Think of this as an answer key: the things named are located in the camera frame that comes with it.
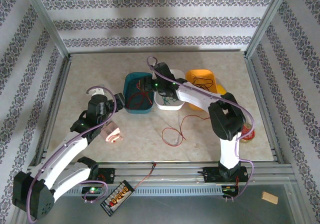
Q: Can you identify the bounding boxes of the teal plastic bin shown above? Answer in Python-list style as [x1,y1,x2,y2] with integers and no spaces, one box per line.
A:
[123,71,155,115]

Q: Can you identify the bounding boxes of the white plastic bin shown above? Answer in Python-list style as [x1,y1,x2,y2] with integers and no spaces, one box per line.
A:
[154,69,186,111]

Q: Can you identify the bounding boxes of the pink translucent tape dispenser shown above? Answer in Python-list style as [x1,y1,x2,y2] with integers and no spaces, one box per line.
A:
[100,121,124,144]

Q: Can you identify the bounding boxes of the orange plastic bin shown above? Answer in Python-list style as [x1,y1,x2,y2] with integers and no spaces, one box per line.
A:
[185,69,221,112]

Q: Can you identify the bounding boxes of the left controller board green light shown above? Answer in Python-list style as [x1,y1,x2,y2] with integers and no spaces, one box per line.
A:
[81,185,105,195]

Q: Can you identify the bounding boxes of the black power board yellow connectors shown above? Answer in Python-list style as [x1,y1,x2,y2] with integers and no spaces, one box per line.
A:
[100,180,136,217]

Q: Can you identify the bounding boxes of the right controller board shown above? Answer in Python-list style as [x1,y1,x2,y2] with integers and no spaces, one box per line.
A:
[222,185,240,198]

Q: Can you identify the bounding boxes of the small wooden block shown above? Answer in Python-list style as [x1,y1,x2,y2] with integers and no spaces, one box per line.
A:
[261,191,279,205]

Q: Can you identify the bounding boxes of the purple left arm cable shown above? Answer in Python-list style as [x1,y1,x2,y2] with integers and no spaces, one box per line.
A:
[26,85,118,222]

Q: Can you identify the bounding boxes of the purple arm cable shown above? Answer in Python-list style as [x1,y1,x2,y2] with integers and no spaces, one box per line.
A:
[146,56,257,203]
[26,85,118,222]

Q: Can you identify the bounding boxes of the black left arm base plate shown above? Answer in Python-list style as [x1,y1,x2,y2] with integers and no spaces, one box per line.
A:
[74,167,117,185]

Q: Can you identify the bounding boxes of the red orange power wire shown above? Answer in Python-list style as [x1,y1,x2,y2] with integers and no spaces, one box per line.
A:
[133,162,157,191]

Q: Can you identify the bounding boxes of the aluminium table rail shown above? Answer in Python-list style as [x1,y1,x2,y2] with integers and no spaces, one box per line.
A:
[23,160,297,185]

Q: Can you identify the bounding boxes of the grey slotted cable duct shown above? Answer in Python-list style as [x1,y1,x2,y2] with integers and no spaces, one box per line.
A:
[67,185,226,197]

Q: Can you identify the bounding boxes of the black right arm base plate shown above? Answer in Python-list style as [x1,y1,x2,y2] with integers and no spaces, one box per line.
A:
[198,166,250,184]

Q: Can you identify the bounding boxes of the aluminium frame post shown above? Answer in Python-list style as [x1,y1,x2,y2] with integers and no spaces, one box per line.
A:
[21,0,71,58]
[246,0,294,58]

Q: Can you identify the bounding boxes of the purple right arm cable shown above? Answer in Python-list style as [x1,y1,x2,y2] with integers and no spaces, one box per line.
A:
[146,56,257,203]

